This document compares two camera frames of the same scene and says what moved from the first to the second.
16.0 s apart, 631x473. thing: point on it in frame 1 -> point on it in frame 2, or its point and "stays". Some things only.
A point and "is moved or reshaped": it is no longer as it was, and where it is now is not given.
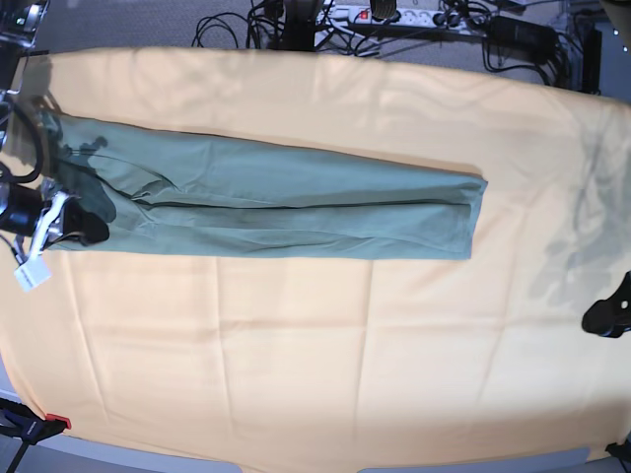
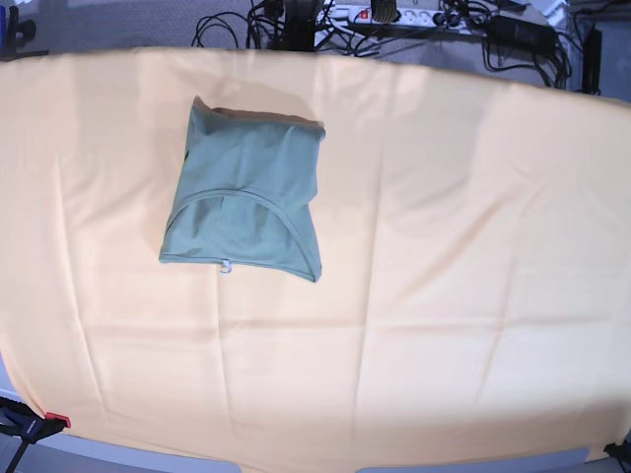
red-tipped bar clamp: [22, 424] stays
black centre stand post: [300, 25] stays
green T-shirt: [181, 189] is moved or reshaped
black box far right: [592, 62] stays
